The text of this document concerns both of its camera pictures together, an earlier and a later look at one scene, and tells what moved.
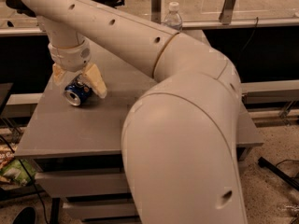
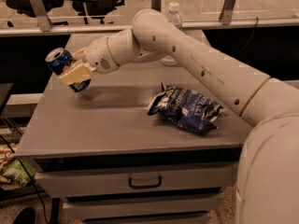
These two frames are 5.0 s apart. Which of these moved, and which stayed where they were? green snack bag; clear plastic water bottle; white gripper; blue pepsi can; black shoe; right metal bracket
Moved: blue pepsi can; white gripper
Stayed: clear plastic water bottle; right metal bracket; green snack bag; black shoe
